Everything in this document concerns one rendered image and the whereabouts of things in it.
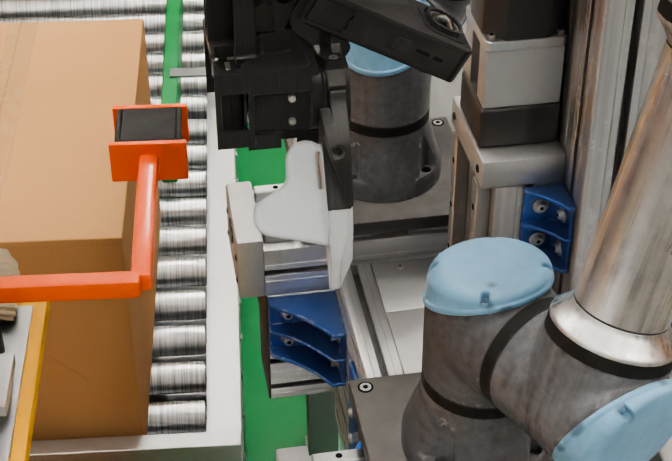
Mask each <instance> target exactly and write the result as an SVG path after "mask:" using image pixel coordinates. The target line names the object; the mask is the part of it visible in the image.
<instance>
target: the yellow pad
mask: <svg viewBox="0 0 672 461"><path fill-rule="evenodd" d="M16 304H17V305H18V308H17V309H15V312H16V316H15V317H14V320H15V321H7V320H0V354H2V353H14V355H15V361H16V364H15V370H14V376H13V383H12V389H11V395H10V401H9V407H8V413H7V416H0V461H29V455H30V448H31V441H32V434H33V427H34V420H35V412H36V405H37V398H38V391H39V384H40V377H41V370H42V362H43V355H44V348H45V341H46V334H47V327H48V319H49V312H50V302H49V301H46V302H23V303H16Z"/></svg>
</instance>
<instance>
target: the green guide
mask: <svg viewBox="0 0 672 461"><path fill-rule="evenodd" d="M183 6H184V0H166V17H165V37H164V57H163V77H162V97H161V104H178V103H181V78H196V77H206V70H205V67H196V68H182V39H183Z"/></svg>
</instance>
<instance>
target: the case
mask: <svg viewBox="0 0 672 461"><path fill-rule="evenodd" d="M150 104H151V98H150V86H149V75H148V63H147V52H146V40H145V29H144V21H143V19H124V20H89V21H55V22H20V23H0V248H2V249H7V250H8V251H9V253H10V254H11V257H13V258H14V259H15V260H16V261H17V263H18V270H19V271H20V275H44V274H68V273H91V272H115V271H130V269H131V255H132V242H133V228H134V214H135V200H136V187H137V181H120V182H113V181H112V175H111V166H110V157H109V148H108V144H109V142H114V138H115V132H114V123H113V113H112V107H113V106H122V105H150ZM160 218H161V213H160V201H159V190H158V199H157V218H156V238H155V257H154V276H153V286H152V288H151V289H150V290H142V293H141V295H140V297H137V298H115V299H92V300H69V301H49V302H50V312H49V319H48V327H47V334H46V341H45V348H44V355H43V362H42V370H41V377H40V384H39V391H38V398H37V405H36V412H35V420H34V427H33V434H32V441H39V440H59V439H79V438H99V437H119V436H139V435H147V427H148V411H149V395H150V379H151V363H152V347H153V331H154V315H155V298H156V282H157V266H158V250H159V234H160Z"/></svg>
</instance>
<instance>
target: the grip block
mask: <svg viewBox="0 0 672 461"><path fill-rule="evenodd" d="M112 113H113V123H114V132H115V138H114V142H109V144H108V148H109V157H110V166H111V175H112V181H113V182H120V181H137V173H138V159H139V156H140V155H146V154H154V155H157V156H158V159H159V180H171V179H188V178H189V170H188V156H187V142H189V140H190V136H189V122H188V107H187V103H178V104H150V105H122V106H113V107H112Z"/></svg>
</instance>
